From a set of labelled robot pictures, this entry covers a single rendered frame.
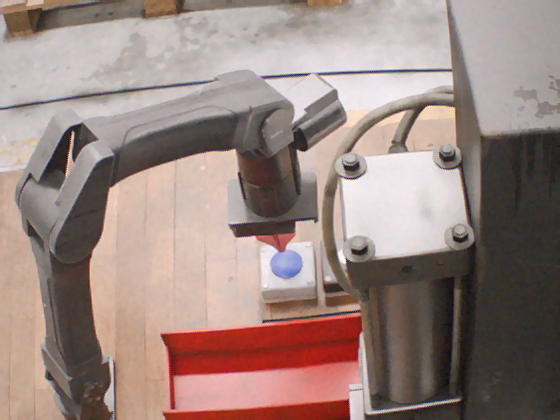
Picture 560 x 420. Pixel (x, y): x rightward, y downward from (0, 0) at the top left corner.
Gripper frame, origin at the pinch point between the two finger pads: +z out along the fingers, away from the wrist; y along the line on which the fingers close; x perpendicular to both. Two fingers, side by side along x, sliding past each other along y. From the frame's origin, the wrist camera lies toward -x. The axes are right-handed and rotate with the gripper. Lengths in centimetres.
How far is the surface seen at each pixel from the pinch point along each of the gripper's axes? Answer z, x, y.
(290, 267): 3.8, 0.9, -0.6
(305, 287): 4.8, 3.3, -2.3
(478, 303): -49, 42, -19
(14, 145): 98, -108, 81
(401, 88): 97, -113, -20
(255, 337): 3.9, 10.6, 3.8
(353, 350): 7.0, 11.8, -7.7
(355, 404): -20.7, 34.2, -8.9
